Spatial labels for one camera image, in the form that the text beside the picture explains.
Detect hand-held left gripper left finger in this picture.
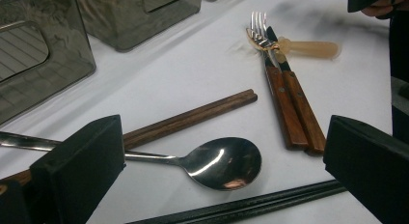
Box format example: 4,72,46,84
29,114,126,224

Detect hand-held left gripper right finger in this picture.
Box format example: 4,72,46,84
322,114,409,224

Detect translucent amber plastic spoon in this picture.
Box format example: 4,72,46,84
245,26,341,61

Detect smoky plastic bin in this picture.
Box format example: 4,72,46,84
74,0,204,53
0,0,97,126

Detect black chopstick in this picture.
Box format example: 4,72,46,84
126,180,341,224
141,184,347,224

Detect brown wooden chopstick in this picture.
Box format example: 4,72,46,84
123,88,256,145
0,93,259,186

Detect white table cover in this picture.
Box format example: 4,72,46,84
0,0,409,224

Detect wooden-handled knife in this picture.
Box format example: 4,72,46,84
265,25,327,155

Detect wooden-handled fork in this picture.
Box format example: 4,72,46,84
249,11,311,152

